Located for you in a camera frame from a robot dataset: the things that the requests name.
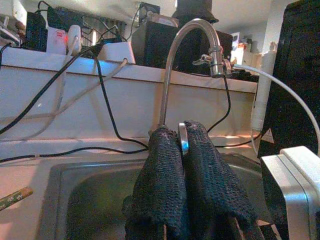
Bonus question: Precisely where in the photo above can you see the black cable along counter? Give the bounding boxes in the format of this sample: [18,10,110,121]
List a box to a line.
[0,146,151,163]

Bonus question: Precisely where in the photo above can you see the white faucet hose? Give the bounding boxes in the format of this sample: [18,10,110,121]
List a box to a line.
[233,63,320,156]

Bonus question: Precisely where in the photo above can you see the white cable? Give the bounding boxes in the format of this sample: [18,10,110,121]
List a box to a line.
[0,57,129,143]
[24,37,81,136]

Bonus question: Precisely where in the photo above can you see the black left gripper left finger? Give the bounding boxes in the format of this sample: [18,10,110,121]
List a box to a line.
[122,127,191,240]

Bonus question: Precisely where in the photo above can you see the curved chrome faucet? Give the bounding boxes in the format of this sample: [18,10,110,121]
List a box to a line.
[158,18,235,131]

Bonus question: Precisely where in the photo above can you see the white power strip red light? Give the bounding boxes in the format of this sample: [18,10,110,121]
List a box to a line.
[46,24,83,55]

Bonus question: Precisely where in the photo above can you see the large black box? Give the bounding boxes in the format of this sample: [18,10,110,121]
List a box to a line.
[131,21,233,76]

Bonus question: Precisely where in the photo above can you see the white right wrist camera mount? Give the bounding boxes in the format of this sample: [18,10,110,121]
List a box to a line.
[259,146,320,240]

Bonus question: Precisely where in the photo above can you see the black cable behind faucet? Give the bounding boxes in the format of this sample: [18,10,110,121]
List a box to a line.
[206,74,232,133]

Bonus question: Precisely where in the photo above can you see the silver metal spoon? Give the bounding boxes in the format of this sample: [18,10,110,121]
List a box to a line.
[177,122,190,156]

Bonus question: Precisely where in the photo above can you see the large black appliance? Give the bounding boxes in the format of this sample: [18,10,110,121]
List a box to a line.
[257,0,320,161]

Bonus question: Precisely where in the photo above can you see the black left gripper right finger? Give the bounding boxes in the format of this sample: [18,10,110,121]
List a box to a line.
[184,119,266,240]

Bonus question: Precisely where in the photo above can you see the small black adapter box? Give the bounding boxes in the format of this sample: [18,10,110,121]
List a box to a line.
[24,12,48,53]

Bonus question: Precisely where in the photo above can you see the stainless steel sink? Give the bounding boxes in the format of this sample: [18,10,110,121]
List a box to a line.
[34,152,276,240]

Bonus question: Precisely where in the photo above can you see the black cable to adapter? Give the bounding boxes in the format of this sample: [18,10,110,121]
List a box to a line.
[0,43,106,136]

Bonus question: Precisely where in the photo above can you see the white water filter cartridge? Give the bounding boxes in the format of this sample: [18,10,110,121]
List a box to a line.
[250,49,276,133]

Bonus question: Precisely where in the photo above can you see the white box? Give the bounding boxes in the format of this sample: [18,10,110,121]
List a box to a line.
[98,41,136,65]

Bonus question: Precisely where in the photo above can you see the green floral wooden chopstick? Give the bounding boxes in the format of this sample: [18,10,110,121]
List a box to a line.
[0,186,34,212]

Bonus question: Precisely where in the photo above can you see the black domed object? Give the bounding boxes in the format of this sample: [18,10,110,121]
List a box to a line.
[172,0,220,25]

